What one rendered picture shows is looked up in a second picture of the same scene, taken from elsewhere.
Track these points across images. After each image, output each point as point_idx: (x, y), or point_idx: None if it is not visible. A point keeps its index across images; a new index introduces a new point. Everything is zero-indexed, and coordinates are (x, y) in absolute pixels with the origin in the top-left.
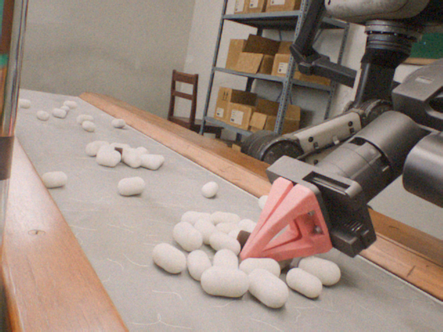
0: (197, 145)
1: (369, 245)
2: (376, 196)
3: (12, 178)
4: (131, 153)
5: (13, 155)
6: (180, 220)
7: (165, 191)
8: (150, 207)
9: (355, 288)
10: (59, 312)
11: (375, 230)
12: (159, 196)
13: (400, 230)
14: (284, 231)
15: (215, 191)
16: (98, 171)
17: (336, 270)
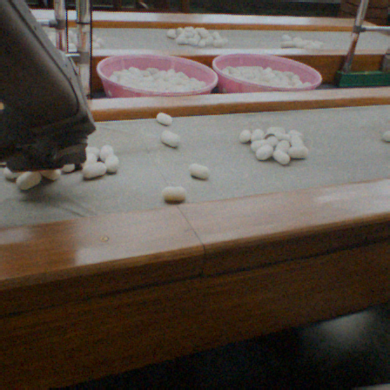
0: (375, 179)
1: (6, 166)
2: (33, 151)
3: (125, 102)
4: (263, 140)
5: (178, 102)
6: (124, 156)
7: (191, 158)
8: (145, 149)
9: (17, 199)
10: None
11: (89, 218)
12: (174, 154)
13: (97, 240)
14: (122, 197)
15: (192, 172)
16: (223, 137)
17: (17, 178)
